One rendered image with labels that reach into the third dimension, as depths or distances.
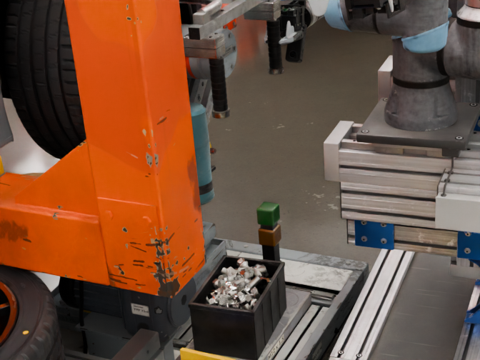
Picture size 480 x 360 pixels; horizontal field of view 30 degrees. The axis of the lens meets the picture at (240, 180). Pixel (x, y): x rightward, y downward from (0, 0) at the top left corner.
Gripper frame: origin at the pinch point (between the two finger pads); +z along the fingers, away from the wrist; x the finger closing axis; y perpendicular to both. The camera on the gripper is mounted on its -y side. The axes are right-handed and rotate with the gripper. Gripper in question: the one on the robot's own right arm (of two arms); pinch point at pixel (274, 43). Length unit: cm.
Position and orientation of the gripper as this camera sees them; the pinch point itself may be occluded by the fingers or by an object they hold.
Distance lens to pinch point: 246.6
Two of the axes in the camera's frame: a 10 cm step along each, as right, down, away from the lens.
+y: -0.8, -9.0, -4.2
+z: -4.3, 4.1, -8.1
